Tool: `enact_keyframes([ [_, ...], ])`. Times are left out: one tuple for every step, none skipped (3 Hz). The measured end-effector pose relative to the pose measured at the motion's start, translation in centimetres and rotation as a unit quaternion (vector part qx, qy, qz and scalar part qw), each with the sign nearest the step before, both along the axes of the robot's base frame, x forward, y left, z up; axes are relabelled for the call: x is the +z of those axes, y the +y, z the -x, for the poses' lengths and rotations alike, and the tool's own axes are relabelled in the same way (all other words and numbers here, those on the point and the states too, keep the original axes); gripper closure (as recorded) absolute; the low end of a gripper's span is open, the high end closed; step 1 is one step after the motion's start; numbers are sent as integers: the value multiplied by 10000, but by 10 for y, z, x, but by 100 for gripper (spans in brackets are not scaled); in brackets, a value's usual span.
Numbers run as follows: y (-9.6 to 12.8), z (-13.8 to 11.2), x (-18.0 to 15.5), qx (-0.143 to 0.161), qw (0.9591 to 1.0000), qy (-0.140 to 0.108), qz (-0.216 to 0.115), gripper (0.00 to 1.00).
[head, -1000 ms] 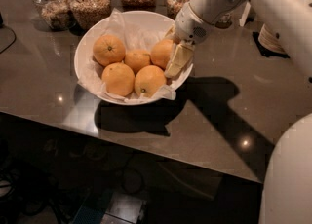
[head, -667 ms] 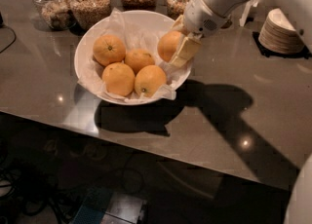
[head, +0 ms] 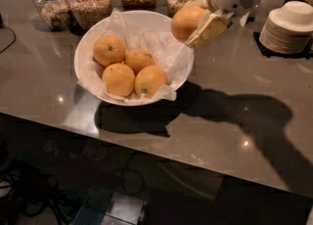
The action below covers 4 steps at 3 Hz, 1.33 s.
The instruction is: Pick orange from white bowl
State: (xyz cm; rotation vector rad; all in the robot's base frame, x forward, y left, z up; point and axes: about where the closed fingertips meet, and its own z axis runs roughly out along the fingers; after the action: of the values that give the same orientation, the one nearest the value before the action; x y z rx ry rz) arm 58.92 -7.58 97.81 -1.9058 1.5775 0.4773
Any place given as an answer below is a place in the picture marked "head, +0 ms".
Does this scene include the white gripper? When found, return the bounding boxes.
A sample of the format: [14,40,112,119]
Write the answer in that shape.
[185,0,260,49]

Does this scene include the orange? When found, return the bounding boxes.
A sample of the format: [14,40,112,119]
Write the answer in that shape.
[102,63,135,97]
[124,49,156,74]
[93,35,126,67]
[135,66,167,99]
[171,6,205,42]

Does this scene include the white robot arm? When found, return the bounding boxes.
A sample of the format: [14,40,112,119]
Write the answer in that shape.
[185,0,261,48]

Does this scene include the white paper bowl liner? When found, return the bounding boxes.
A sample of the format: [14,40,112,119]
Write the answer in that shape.
[77,7,195,103]

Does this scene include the white ceramic bowl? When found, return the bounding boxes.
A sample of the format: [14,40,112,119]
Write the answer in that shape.
[73,10,196,107]

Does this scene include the white card stand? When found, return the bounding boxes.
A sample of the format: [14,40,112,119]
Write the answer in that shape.
[240,12,249,27]

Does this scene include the black mat under plates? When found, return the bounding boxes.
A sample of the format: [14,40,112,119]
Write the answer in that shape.
[253,32,313,60]

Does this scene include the stack of white plates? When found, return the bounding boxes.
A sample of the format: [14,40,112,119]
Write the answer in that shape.
[259,9,312,55]

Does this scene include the glass jar of nuts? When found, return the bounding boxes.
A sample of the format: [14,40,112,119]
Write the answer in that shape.
[70,0,112,30]

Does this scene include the glass jar far left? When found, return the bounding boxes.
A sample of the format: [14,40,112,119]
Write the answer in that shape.
[32,0,76,31]

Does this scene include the grey box under table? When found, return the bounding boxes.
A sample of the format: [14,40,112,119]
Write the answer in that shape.
[71,192,149,225]

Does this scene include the black cable on table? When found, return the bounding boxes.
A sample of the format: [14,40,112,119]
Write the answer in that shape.
[0,26,18,55]

